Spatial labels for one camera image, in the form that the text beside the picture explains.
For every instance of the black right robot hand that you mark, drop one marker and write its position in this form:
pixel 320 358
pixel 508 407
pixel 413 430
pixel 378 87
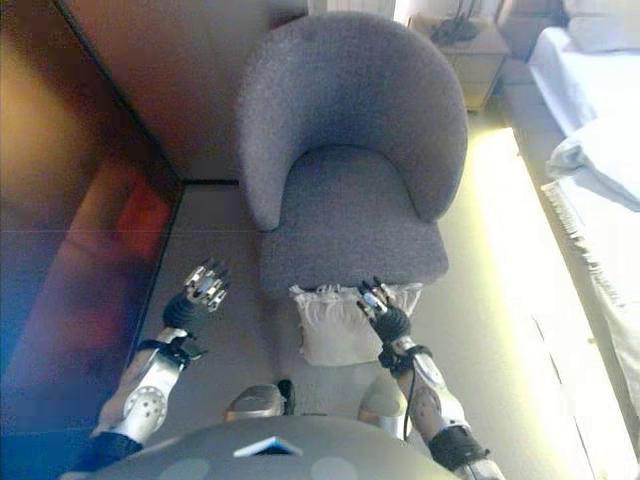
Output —
pixel 392 322

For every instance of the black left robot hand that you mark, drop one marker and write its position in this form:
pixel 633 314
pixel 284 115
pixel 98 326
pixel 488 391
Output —
pixel 187 312

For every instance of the white fringed cushion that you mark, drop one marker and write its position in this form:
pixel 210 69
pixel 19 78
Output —
pixel 335 330

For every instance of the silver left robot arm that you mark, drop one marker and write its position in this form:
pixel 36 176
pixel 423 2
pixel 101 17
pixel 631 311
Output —
pixel 145 400

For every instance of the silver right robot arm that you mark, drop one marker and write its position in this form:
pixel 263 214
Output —
pixel 440 400

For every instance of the silver right robot leg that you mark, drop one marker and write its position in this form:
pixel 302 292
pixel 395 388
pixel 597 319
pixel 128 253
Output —
pixel 382 405

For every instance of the silver robot leg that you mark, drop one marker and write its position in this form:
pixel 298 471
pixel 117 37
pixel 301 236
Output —
pixel 252 402
pixel 382 405

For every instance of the silver left robot leg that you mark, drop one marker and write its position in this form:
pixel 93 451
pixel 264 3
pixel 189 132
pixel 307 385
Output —
pixel 252 402

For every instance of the black left robot foot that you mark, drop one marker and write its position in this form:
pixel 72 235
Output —
pixel 286 392

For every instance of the large wooden cabinet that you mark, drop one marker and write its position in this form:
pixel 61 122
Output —
pixel 75 225

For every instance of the silver robot torso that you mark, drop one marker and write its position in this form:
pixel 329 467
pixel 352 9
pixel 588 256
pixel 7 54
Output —
pixel 225 450

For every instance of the grey upholstered armchair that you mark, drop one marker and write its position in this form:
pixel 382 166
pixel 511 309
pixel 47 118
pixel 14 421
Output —
pixel 350 125

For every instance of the cream fringed bed throw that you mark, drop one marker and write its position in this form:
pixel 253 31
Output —
pixel 600 260

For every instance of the crumpled white duvet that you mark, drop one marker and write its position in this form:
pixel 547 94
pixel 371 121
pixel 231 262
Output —
pixel 595 160

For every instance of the bed with white sheet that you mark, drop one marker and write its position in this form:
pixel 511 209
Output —
pixel 600 150

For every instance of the light wooden nightstand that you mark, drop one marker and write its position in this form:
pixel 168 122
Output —
pixel 475 65

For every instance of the black table lamp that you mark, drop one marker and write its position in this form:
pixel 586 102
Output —
pixel 455 30

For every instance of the white bed pillow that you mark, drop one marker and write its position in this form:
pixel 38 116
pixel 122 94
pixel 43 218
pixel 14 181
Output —
pixel 605 30

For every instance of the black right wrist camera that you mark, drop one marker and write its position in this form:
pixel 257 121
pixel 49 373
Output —
pixel 390 360

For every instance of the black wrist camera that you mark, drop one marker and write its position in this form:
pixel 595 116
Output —
pixel 390 360
pixel 190 350

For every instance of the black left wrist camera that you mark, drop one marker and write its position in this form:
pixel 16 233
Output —
pixel 190 350

